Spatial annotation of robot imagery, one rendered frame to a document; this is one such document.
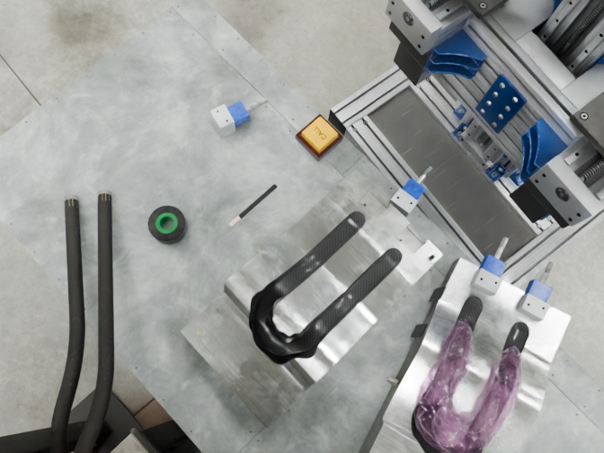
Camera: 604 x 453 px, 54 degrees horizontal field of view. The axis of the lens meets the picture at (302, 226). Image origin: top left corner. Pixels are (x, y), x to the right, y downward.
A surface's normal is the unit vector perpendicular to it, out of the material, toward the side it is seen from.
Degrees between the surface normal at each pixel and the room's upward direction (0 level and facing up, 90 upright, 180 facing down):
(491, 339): 21
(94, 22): 0
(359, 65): 0
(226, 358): 0
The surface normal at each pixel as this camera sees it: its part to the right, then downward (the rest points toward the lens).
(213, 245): 0.04, -0.25
